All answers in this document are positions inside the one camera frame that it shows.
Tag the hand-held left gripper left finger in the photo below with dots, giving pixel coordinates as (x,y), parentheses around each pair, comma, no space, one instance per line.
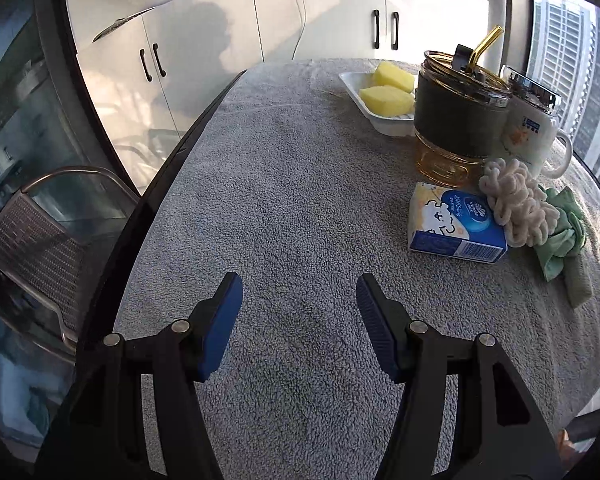
(220,330)

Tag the amber glass cup green sleeve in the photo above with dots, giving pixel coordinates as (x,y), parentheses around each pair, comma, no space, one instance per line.
(455,120)

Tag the high-rise building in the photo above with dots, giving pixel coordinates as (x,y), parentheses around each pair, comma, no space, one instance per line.
(575,60)

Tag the yellow sponge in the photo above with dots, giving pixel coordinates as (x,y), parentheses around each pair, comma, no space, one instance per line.
(385,101)
(392,76)

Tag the white mug with metal lid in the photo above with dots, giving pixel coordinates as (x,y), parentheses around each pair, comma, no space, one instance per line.
(530,135)

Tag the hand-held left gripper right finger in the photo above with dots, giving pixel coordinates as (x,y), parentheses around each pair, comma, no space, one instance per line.
(380,330)

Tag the white foam tray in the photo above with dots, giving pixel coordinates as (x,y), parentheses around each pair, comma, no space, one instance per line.
(380,124)

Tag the white cabinet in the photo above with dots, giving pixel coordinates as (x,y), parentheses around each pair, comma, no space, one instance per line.
(330,15)

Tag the blue tissue pack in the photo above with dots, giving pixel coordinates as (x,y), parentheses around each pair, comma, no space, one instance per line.
(455,215)

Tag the grey terry towel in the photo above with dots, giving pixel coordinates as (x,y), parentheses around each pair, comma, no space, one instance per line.
(280,185)

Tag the cream knitted scrunchie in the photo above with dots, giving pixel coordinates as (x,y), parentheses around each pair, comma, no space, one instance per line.
(515,205)

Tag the green fabric scrunchie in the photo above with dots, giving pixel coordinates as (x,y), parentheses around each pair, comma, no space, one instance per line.
(565,240)

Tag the wicker metal chair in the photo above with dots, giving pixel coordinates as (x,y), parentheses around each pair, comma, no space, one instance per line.
(30,255)

